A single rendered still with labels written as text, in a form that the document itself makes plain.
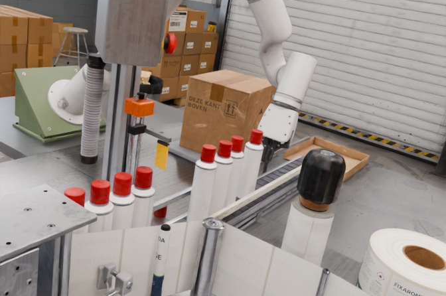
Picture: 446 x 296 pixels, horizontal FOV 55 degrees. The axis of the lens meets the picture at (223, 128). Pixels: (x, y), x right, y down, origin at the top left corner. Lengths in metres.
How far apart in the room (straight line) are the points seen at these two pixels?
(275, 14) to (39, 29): 3.50
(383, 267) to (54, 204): 0.57
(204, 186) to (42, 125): 0.77
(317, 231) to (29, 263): 0.53
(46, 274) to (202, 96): 1.07
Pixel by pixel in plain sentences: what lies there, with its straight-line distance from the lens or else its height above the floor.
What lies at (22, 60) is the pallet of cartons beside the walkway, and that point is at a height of 0.50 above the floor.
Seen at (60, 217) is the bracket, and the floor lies 1.14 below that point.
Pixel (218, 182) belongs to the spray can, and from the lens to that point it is 1.07.
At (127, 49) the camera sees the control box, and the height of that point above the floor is 1.31.
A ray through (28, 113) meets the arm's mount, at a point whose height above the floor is 0.90.
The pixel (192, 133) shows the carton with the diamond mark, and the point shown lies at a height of 0.92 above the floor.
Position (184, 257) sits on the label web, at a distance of 0.78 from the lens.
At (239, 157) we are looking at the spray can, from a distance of 1.10.
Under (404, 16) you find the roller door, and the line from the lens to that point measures 5.17.
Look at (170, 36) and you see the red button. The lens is 0.79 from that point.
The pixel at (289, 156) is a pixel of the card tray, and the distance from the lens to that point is 1.80.
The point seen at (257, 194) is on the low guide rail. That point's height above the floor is 0.91.
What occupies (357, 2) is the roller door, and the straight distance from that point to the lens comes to 5.29.
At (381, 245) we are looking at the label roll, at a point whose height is 1.02.
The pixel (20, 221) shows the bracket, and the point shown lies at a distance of 0.56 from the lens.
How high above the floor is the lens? 1.44
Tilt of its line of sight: 18 degrees down
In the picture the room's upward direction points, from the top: 10 degrees clockwise
